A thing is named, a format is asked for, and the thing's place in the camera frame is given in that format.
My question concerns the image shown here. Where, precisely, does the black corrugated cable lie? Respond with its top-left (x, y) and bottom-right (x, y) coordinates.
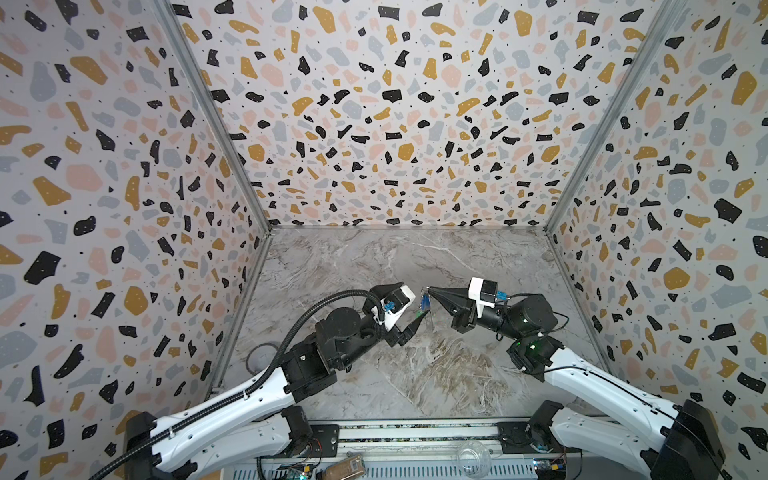
top-left (89, 289), bottom-right (385, 480)

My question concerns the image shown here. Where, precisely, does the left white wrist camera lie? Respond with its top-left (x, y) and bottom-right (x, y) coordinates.
top-left (382, 284), bottom-right (416, 332)

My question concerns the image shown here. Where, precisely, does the grey tape roll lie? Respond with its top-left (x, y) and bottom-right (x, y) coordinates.
top-left (245, 343), bottom-right (279, 376)

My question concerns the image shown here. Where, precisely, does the clear glass cup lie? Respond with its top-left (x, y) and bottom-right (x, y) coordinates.
top-left (456, 440), bottom-right (491, 479)

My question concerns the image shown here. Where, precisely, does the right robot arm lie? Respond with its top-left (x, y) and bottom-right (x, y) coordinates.
top-left (425, 278), bottom-right (726, 479)

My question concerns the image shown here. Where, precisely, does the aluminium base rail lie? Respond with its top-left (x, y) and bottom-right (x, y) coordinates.
top-left (158, 415), bottom-right (661, 480)

